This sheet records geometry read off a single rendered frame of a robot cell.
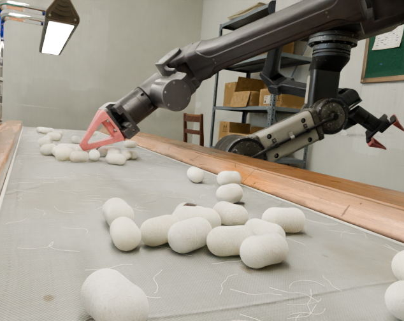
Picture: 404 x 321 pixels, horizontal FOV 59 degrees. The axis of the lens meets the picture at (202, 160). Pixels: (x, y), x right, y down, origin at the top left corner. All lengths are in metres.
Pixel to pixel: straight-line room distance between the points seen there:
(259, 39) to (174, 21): 4.96
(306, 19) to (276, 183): 0.27
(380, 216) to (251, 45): 0.39
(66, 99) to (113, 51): 0.92
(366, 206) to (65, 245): 0.27
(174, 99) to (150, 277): 0.47
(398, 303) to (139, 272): 0.13
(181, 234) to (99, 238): 0.06
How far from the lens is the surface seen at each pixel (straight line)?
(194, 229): 0.23
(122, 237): 0.23
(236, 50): 0.66
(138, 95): 0.69
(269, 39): 0.64
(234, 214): 0.29
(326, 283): 0.23
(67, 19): 1.00
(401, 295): 0.20
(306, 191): 0.44
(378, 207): 0.38
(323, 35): 1.14
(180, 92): 0.64
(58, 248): 0.25
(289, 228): 0.30
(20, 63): 5.15
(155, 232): 0.24
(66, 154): 0.64
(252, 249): 0.22
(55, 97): 5.13
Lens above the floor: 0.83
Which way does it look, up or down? 6 degrees down
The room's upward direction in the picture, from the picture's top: 5 degrees clockwise
